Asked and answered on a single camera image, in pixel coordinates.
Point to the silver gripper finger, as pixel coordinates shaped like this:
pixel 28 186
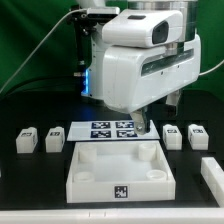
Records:
pixel 141 121
pixel 172 102

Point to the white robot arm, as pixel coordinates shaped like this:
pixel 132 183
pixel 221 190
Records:
pixel 188 8

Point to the white square tabletop tray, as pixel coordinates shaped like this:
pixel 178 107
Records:
pixel 119 171

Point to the white L-shaped obstacle wall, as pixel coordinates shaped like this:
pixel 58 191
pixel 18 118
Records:
pixel 214 177

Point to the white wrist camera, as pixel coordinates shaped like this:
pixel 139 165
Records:
pixel 143 28

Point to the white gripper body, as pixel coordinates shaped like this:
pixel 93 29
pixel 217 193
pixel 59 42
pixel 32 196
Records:
pixel 135 77

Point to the camera on black mount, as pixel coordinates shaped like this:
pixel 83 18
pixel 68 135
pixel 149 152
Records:
pixel 88 22

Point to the white front table rail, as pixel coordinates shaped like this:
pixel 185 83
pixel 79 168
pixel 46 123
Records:
pixel 116 216

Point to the white sheet with tags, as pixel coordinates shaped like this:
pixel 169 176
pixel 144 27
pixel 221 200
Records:
pixel 108 130

